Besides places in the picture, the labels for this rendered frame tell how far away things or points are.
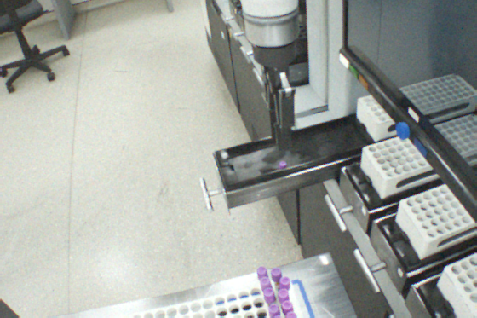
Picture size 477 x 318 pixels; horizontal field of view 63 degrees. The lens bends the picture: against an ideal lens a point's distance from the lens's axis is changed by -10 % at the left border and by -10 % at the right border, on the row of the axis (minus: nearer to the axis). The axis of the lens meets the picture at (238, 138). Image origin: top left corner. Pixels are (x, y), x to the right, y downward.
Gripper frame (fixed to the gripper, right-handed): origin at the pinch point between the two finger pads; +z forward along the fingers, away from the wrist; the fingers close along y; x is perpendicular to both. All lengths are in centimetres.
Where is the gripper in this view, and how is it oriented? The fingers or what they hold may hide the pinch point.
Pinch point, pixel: (280, 130)
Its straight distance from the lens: 84.0
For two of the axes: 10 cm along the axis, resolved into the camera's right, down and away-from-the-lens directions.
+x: -9.6, 2.5, -1.2
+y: -2.5, -6.1, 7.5
